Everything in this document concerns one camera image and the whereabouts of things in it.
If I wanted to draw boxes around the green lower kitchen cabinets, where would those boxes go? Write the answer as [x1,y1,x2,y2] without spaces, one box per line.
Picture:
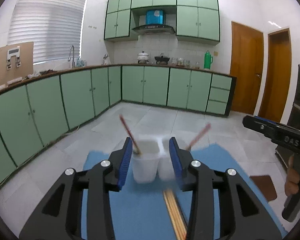
[0,64,237,188]

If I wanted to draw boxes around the green thermos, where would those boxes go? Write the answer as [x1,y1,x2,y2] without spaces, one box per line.
[204,50,214,70]

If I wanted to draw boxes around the white bracket device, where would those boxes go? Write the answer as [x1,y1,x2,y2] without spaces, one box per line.
[6,46,22,70]

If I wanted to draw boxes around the green upper kitchen cabinets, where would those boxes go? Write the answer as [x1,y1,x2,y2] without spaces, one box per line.
[104,0,220,46]

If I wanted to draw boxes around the black wok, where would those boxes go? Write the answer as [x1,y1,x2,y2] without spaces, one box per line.
[154,54,171,65]

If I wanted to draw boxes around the white plastic cup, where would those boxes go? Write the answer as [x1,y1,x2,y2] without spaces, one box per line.
[131,136,161,183]
[158,137,188,181]

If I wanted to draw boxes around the blue box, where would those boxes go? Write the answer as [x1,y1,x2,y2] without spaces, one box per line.
[146,9,165,25]

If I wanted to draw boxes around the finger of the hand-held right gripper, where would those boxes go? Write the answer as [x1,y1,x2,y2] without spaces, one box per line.
[242,116,275,138]
[254,115,280,126]

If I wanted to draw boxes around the green kitchen cabinets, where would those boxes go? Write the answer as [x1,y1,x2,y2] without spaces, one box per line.
[104,0,220,46]
[0,64,237,188]

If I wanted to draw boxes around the bundle of wooden chopsticks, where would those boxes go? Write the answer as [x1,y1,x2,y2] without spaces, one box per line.
[163,190,189,240]

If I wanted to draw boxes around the black range hood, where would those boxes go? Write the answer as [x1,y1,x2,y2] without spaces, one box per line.
[132,24,176,36]

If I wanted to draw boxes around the cardboard board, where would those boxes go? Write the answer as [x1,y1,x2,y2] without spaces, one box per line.
[0,42,34,87]

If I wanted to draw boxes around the person's right hand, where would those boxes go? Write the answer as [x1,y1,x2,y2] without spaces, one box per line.
[284,154,300,196]

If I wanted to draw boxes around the brown floor mat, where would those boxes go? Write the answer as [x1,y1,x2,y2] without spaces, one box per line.
[250,175,278,202]

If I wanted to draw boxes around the metal kitchen faucet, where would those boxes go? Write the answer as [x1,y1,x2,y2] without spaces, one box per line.
[68,45,76,68]

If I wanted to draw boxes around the red chopstick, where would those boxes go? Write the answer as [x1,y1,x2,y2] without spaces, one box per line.
[185,123,212,151]
[119,115,143,155]

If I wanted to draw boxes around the blue table mat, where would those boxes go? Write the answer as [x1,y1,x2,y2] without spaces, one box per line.
[81,144,289,240]

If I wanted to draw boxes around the wooden door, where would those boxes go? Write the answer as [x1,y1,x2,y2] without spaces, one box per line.
[230,21,264,116]
[259,28,292,124]

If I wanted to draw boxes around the white lidded pot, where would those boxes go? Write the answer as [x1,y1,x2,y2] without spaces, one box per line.
[137,51,150,63]

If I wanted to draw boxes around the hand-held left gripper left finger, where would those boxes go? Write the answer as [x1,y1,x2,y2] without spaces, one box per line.
[19,137,133,240]

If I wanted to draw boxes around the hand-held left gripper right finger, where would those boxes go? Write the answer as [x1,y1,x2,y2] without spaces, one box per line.
[169,137,283,240]

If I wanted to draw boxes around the white window blind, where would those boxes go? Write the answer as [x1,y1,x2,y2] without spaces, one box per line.
[7,0,88,64]

